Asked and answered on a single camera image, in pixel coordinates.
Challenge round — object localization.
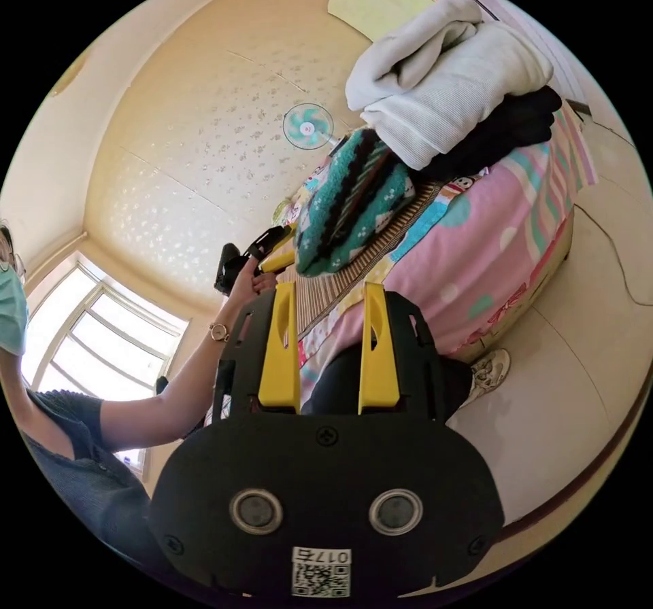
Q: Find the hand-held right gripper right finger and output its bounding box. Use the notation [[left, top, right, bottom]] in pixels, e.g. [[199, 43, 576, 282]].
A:
[[358, 283, 402, 415]]

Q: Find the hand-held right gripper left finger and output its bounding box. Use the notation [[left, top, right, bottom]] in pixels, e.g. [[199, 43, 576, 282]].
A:
[[257, 281, 302, 413]]

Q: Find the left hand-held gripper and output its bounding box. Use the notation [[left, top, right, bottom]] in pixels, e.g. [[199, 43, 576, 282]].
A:
[[239, 224, 299, 273]]

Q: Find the teal patterned sweater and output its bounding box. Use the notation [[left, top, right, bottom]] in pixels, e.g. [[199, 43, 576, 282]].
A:
[[293, 127, 427, 279]]

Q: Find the person's left forearm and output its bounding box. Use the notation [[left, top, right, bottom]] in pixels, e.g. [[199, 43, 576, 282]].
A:
[[148, 321, 237, 442]]

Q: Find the person's left hand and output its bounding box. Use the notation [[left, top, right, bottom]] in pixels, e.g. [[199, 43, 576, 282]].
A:
[[214, 257, 277, 326]]

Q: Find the teal electric fan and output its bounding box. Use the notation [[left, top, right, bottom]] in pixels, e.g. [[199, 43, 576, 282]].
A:
[[282, 103, 338, 156]]

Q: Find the window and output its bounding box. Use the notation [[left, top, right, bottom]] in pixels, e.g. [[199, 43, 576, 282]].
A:
[[20, 251, 192, 479]]

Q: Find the bed with pink printed sheet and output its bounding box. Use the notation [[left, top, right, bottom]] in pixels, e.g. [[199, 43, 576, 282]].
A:
[[270, 101, 601, 414]]

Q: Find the pile of clothes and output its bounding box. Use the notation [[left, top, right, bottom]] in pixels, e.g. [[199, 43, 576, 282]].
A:
[[344, 0, 565, 183]]

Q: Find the person's body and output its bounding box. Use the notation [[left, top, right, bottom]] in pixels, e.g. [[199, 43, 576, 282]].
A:
[[0, 219, 512, 587]]

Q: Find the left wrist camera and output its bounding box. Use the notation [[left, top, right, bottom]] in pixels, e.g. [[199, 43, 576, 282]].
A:
[[214, 243, 244, 295]]

